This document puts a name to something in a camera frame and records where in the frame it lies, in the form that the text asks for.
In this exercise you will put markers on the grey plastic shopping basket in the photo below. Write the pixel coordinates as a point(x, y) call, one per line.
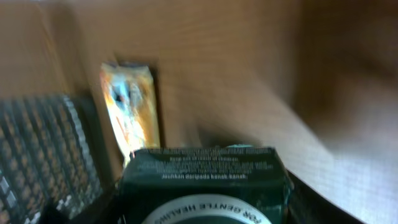
point(45, 159)

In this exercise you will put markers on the dark green round-logo box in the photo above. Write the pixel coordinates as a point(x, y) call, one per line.
point(205, 185)

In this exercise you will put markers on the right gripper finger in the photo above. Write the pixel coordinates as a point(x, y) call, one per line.
point(306, 206)

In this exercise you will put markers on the yellow wet wipes pack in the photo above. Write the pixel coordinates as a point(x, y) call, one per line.
point(130, 97)

